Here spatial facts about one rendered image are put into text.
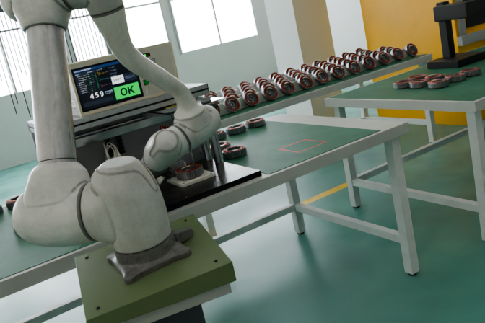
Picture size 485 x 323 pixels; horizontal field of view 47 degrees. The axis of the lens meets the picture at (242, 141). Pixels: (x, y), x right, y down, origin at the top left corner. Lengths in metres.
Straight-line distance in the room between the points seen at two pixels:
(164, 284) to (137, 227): 0.15
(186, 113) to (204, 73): 7.68
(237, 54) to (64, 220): 8.49
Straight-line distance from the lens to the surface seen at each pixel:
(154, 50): 2.32
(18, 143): 8.55
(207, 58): 9.50
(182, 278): 1.36
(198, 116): 1.79
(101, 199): 1.38
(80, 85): 2.22
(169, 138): 1.71
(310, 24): 6.08
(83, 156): 2.36
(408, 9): 5.51
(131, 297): 1.36
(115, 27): 1.60
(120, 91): 2.26
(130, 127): 2.24
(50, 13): 1.60
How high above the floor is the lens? 1.35
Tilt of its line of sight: 12 degrees down
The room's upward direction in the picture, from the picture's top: 12 degrees counter-clockwise
